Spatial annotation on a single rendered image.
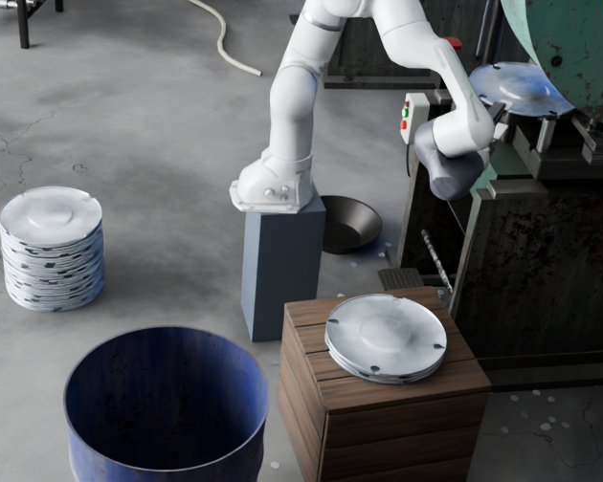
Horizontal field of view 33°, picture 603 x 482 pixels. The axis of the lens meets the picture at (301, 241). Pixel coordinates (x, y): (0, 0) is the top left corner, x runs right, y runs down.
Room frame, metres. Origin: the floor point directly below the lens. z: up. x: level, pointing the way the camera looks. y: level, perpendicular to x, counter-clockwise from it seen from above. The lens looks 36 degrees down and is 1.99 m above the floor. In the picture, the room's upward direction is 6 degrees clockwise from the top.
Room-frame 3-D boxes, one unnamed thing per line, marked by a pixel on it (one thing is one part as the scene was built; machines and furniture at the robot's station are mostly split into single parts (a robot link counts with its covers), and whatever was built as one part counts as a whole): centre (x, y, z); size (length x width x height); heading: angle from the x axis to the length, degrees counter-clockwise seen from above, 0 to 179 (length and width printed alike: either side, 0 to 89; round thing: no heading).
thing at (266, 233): (2.32, 0.05, 0.23); 0.18 x 0.18 x 0.45; 17
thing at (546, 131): (2.25, -0.58, 0.75); 0.03 x 0.03 x 0.10; 13
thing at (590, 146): (2.29, -0.70, 0.76); 0.17 x 0.06 x 0.10; 13
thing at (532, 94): (2.42, -0.54, 0.78); 0.29 x 0.29 x 0.01
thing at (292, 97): (2.28, 0.06, 0.71); 0.18 x 0.11 x 0.25; 174
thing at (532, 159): (2.45, -0.66, 0.68); 0.45 x 0.30 x 0.06; 13
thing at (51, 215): (2.39, 0.73, 0.25); 0.29 x 0.29 x 0.01
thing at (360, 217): (2.76, -0.11, 0.04); 0.30 x 0.30 x 0.07
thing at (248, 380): (1.50, 0.24, 0.24); 0.42 x 0.42 x 0.48
